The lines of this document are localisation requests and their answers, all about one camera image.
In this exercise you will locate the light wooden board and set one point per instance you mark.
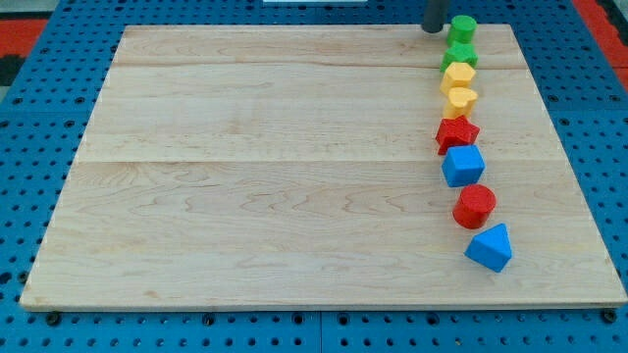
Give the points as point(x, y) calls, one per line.
point(295, 167)

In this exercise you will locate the red star block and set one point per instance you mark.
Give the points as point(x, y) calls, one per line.
point(455, 132)

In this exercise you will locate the blue cube block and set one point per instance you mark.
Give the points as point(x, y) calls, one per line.
point(463, 165)

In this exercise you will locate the red cylinder block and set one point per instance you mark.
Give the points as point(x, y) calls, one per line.
point(474, 206)

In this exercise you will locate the yellow heart block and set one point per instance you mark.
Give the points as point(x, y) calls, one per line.
point(460, 101)

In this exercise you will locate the yellow hexagon block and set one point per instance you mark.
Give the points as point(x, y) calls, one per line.
point(457, 74)

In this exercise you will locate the green star block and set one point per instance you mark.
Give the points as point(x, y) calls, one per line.
point(459, 53)

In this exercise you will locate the blue triangle block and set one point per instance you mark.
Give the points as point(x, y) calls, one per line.
point(491, 248)

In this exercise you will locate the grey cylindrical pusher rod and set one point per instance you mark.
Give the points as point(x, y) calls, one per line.
point(434, 15)

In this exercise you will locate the green cylinder block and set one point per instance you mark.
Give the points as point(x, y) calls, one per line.
point(462, 29)

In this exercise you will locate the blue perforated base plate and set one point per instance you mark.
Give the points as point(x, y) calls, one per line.
point(62, 55)

